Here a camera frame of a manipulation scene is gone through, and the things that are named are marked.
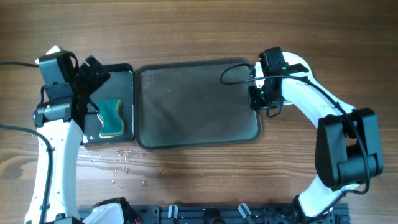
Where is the large dark serving tray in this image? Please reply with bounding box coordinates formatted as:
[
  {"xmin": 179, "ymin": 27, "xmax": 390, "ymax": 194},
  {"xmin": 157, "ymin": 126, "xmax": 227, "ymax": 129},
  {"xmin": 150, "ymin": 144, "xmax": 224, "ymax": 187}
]
[{"xmin": 134, "ymin": 58, "xmax": 262, "ymax": 149}]

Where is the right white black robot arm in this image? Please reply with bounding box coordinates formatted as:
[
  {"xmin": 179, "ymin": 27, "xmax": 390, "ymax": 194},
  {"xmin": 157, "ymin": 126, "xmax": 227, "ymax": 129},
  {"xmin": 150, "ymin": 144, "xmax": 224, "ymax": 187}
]
[{"xmin": 248, "ymin": 63, "xmax": 384, "ymax": 223}]

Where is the small black water tray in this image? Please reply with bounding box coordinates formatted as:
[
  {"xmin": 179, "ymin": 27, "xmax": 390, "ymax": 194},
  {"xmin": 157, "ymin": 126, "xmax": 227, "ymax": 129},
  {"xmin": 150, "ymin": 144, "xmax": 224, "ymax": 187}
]
[{"xmin": 81, "ymin": 63, "xmax": 134, "ymax": 146}]

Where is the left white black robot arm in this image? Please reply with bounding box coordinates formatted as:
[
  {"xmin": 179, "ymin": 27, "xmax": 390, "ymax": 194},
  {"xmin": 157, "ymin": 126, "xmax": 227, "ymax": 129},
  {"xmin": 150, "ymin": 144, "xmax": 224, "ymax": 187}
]
[{"xmin": 24, "ymin": 50, "xmax": 134, "ymax": 223}]

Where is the green yellow sponge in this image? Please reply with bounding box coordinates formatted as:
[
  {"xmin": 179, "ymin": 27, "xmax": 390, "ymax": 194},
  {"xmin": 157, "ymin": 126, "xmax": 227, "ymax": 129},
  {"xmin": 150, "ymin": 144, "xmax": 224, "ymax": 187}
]
[{"xmin": 97, "ymin": 99, "xmax": 124, "ymax": 138}]

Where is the black mounting rail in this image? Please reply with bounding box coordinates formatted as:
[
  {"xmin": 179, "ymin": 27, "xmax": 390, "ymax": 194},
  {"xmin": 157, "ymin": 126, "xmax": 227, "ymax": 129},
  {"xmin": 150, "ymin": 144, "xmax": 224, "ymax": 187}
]
[{"xmin": 77, "ymin": 203, "xmax": 351, "ymax": 224}]

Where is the white plate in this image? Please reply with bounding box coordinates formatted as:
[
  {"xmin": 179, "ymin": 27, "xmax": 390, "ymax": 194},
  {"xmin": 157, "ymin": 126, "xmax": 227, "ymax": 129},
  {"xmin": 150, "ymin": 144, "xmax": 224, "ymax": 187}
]
[{"xmin": 254, "ymin": 51, "xmax": 312, "ymax": 106}]

